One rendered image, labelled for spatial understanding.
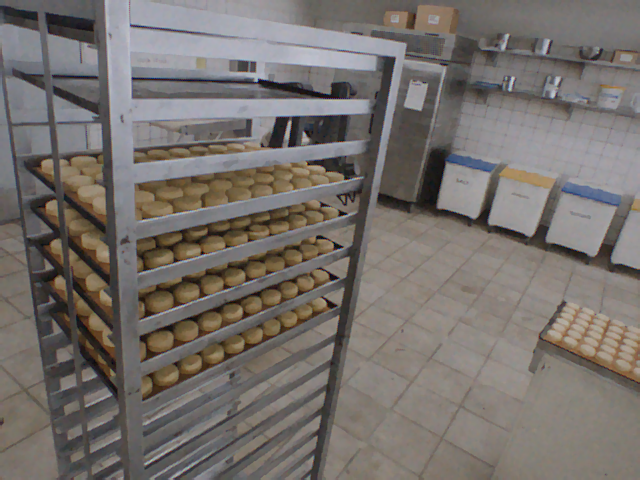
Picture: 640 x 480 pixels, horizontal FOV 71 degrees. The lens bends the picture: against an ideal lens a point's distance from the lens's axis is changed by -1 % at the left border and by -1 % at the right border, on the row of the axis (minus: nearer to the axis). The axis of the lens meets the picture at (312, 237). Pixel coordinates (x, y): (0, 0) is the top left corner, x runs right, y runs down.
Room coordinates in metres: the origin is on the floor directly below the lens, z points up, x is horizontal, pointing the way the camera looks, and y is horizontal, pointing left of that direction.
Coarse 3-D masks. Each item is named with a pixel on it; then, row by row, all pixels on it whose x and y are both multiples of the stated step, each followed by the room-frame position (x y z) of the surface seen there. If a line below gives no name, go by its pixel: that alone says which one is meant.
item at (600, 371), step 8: (544, 344) 1.45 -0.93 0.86; (552, 352) 1.43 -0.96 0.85; (560, 352) 1.41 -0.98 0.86; (568, 352) 1.40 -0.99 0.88; (568, 360) 1.39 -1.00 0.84; (576, 360) 1.38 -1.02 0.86; (584, 360) 1.36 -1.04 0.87; (584, 368) 1.36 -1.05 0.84; (592, 368) 1.34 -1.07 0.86; (600, 368) 1.33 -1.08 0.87; (608, 376) 1.31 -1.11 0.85; (616, 376) 1.30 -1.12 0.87; (624, 384) 1.28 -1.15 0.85; (632, 384) 1.27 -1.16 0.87
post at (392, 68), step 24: (384, 72) 1.04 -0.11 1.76; (384, 96) 1.04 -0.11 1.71; (384, 120) 1.03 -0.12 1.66; (384, 144) 1.04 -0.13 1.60; (360, 216) 1.04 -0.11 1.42; (360, 240) 1.03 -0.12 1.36; (360, 264) 1.04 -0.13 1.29; (336, 336) 1.04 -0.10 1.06; (336, 360) 1.04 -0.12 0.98; (336, 384) 1.03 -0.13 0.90
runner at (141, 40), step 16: (144, 32) 0.63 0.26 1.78; (160, 32) 0.65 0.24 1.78; (96, 48) 0.59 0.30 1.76; (144, 48) 0.63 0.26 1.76; (160, 48) 0.65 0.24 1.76; (176, 48) 0.67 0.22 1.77; (192, 48) 0.69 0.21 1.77; (208, 48) 0.71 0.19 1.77; (224, 48) 0.73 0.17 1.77; (240, 48) 0.75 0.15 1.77; (256, 48) 0.78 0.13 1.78; (272, 48) 0.80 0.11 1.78; (288, 48) 0.83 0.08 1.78; (304, 48) 0.86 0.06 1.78; (304, 64) 0.86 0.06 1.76; (320, 64) 0.90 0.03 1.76; (336, 64) 0.93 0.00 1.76; (352, 64) 0.97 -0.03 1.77; (368, 64) 1.01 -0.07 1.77
